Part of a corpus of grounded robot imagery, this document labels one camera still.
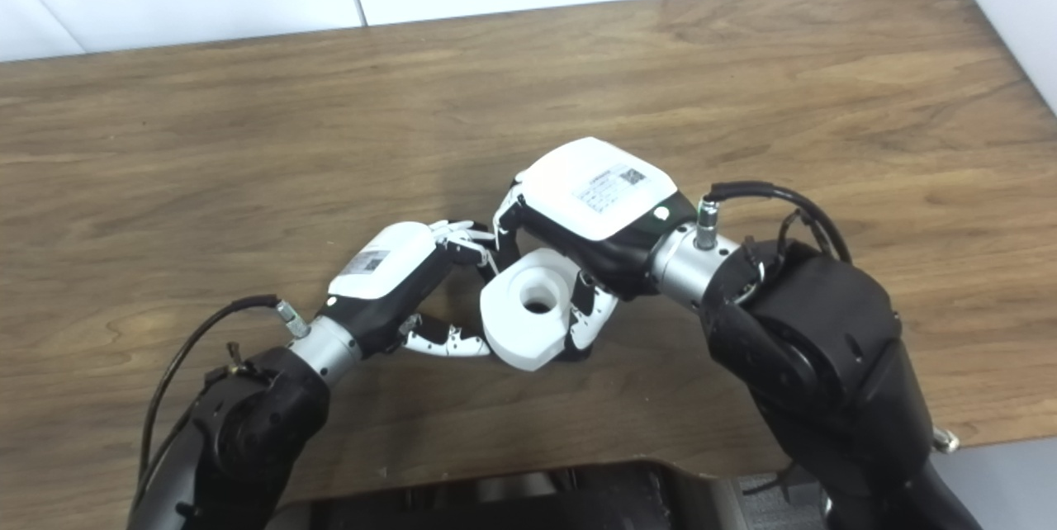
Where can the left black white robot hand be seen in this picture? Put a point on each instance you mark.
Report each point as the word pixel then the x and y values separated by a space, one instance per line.
pixel 388 262

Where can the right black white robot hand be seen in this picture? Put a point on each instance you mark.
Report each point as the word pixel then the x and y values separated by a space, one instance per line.
pixel 594 191

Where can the round white plastic piece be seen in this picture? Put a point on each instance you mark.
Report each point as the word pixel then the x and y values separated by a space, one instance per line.
pixel 512 332

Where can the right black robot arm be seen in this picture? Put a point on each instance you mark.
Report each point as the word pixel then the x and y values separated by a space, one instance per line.
pixel 817 340

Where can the black robot torso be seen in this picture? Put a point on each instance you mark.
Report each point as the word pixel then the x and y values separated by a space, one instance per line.
pixel 537 501

